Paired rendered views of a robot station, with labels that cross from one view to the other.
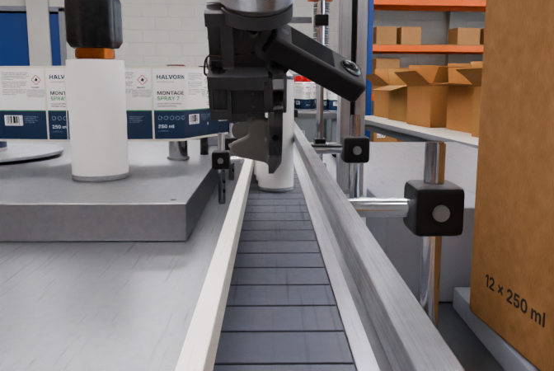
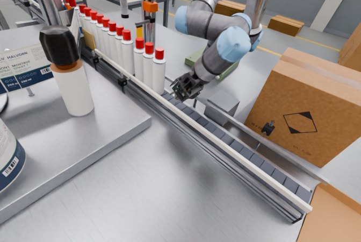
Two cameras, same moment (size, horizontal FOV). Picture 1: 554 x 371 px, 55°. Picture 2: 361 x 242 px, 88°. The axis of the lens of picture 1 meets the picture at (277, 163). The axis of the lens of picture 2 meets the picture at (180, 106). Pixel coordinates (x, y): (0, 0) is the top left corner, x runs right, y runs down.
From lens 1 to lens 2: 0.65 m
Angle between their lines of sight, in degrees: 57
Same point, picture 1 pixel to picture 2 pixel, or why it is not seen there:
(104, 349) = (204, 177)
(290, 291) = (233, 146)
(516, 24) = (278, 89)
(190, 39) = not seen: outside the picture
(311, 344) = (255, 159)
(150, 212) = (142, 124)
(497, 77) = (267, 94)
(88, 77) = (77, 78)
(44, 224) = (110, 148)
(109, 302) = (179, 163)
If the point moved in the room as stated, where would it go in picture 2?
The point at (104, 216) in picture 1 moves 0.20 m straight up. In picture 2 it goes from (129, 133) to (123, 89)
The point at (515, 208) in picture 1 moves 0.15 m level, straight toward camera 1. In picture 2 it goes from (266, 116) to (297, 150)
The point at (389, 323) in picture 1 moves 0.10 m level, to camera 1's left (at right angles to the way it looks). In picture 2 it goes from (317, 176) to (307, 203)
